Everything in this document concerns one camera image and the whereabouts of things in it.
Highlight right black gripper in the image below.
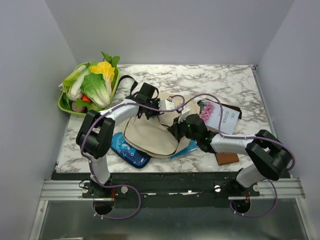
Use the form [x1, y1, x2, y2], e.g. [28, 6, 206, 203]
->
[167, 115, 199, 143]

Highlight beige canvas student bag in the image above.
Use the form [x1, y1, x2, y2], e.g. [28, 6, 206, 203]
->
[120, 79, 200, 159]

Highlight white flower cover book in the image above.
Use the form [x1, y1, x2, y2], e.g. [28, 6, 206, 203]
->
[197, 99, 242, 135]

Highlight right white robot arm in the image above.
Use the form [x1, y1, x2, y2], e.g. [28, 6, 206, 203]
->
[168, 114, 295, 196]

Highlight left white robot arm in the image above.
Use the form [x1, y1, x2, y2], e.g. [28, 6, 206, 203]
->
[76, 83, 160, 198]

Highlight blue notebook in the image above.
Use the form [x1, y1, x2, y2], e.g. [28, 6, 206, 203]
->
[170, 140, 199, 160]

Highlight blue pencil case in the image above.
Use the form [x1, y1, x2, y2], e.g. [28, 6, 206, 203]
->
[110, 132, 151, 169]

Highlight brown leather wallet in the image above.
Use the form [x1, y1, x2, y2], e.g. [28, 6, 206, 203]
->
[215, 152, 240, 166]

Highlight green toy lettuce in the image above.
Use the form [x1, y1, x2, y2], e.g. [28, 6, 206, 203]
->
[80, 73, 110, 108]

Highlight yellow toy cabbage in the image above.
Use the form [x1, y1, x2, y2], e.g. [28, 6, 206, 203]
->
[89, 61, 115, 89]

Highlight green vegetable basket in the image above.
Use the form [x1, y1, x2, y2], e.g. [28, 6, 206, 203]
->
[58, 59, 120, 116]

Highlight orange toy carrot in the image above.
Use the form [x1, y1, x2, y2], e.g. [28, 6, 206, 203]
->
[81, 94, 92, 104]

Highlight white toy bok choy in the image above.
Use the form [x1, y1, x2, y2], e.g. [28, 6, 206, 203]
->
[59, 62, 89, 101]

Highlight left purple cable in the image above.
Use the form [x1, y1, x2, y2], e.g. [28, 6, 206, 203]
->
[81, 94, 186, 220]

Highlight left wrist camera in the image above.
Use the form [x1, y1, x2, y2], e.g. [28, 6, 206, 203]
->
[159, 99, 176, 113]

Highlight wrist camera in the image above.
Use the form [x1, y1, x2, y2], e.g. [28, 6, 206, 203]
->
[178, 105, 190, 123]
[159, 99, 176, 113]

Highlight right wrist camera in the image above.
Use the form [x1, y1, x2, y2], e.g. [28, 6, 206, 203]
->
[178, 105, 190, 123]

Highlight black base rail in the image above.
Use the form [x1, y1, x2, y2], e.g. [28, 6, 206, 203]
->
[51, 172, 260, 209]

